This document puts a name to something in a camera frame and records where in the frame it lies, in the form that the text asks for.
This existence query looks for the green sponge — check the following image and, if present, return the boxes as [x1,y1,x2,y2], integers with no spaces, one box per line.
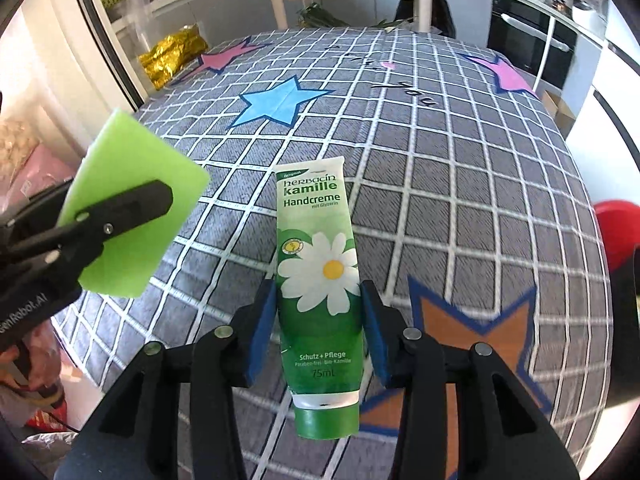
[58,110,209,298]

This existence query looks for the green hand cream tube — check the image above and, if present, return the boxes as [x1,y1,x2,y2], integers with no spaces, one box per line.
[276,157,364,440]

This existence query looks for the grey checkered tablecloth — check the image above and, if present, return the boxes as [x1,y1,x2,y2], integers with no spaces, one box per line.
[54,29,612,463]

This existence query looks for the gold foil bag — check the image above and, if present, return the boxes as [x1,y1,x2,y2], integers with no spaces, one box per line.
[138,24,208,90]

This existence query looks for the red round stool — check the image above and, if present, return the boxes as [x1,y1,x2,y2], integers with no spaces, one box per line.
[594,200,640,272]

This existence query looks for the white refrigerator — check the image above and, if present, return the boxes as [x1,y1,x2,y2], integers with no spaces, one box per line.
[567,21,640,204]

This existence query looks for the cardboard box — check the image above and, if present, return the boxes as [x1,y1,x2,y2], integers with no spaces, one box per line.
[541,91,576,139]

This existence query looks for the black built-in oven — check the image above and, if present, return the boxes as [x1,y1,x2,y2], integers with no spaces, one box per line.
[487,0,577,89]

